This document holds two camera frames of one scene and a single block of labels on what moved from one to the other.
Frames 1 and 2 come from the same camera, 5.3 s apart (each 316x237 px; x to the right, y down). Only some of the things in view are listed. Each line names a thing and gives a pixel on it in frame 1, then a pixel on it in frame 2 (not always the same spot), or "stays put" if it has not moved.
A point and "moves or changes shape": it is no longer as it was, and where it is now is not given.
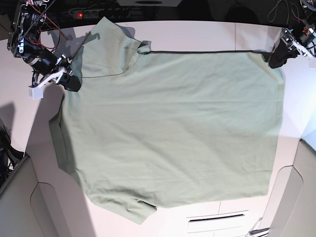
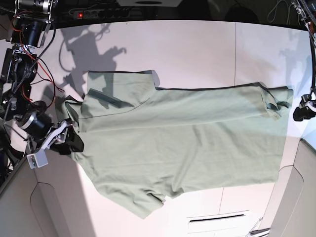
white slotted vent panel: [217, 221] stays put
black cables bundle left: [10, 156] stays put
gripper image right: [282, 52] to [303, 112]
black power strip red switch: [85, 14] stays put
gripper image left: [63, 66] to [61, 138]
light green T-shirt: [149, 129] moves or changes shape
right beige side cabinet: [291, 211] stays put
